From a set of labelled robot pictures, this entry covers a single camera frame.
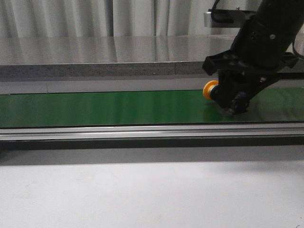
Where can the orange yellow button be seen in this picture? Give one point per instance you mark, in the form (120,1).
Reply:
(208,87)

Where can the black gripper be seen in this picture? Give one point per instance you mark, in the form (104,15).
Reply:
(239,82)

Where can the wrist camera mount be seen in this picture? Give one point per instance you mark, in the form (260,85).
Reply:
(227,18)

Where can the green conveyor belt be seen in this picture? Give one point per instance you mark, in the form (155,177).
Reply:
(143,107)

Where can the white pleated curtain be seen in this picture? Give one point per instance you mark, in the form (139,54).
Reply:
(105,18)

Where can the aluminium conveyor frame rail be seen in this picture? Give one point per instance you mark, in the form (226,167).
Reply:
(152,131)

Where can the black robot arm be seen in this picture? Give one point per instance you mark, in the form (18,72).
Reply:
(258,52)

